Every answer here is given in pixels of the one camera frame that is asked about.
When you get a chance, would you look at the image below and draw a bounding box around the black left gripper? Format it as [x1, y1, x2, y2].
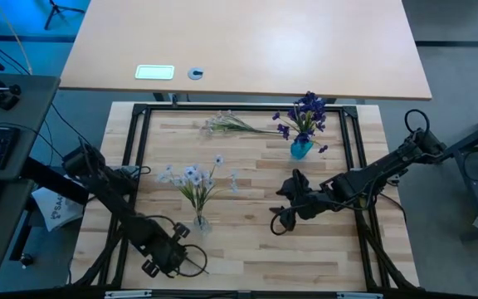
[139, 222, 208, 278]

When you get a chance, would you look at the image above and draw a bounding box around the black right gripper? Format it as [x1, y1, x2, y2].
[269, 168, 329, 232]

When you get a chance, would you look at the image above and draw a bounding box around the white artificial flower bunch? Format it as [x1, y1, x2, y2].
[180, 154, 240, 225]
[199, 110, 284, 138]
[155, 164, 217, 225]

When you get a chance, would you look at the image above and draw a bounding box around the purple artificial flower bunch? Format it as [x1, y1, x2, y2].
[271, 91, 329, 154]

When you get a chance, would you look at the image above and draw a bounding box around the clear glass vase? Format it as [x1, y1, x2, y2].
[192, 214, 213, 236]

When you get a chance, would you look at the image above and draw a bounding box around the blue glass vase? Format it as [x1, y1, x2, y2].
[290, 139, 315, 161]

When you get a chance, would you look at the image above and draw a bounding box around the white printed bag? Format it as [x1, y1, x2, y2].
[31, 186, 85, 233]

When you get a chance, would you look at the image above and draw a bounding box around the light wooden desk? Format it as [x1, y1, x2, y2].
[58, 0, 433, 101]

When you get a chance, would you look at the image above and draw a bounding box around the white rectangular desk plate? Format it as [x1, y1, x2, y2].
[134, 64, 176, 81]

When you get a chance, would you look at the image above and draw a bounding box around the black metal stand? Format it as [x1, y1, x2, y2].
[440, 105, 478, 243]

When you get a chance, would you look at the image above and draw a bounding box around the dark grey desk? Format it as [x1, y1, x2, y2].
[0, 73, 61, 284]

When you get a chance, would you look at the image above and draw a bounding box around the black tripod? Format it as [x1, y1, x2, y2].
[42, 0, 86, 31]

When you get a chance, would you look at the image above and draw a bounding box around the left gripper black cable loop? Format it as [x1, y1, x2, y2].
[171, 243, 209, 279]

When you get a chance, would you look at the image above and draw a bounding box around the gripper black cable loop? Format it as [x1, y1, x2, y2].
[171, 243, 209, 279]
[269, 206, 299, 237]

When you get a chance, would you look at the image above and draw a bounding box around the right gripper black cable loop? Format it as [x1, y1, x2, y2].
[269, 206, 299, 237]

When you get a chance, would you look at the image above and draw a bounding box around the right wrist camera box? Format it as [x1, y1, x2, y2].
[295, 198, 323, 221]

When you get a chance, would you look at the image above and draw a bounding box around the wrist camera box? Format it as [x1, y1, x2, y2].
[295, 198, 323, 221]
[151, 236, 178, 261]

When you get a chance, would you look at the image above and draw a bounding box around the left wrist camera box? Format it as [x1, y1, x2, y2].
[151, 236, 178, 261]

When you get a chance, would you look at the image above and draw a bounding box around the silver metal bracket plate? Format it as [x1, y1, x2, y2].
[105, 289, 153, 299]
[336, 292, 383, 299]

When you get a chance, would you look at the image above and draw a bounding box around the black aluminium table frame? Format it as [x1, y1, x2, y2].
[72, 101, 421, 299]

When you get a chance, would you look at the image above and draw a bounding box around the right shoulder black cable loop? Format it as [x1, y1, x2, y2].
[403, 108, 431, 136]

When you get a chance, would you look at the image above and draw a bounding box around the tan cord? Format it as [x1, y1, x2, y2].
[0, 0, 32, 76]

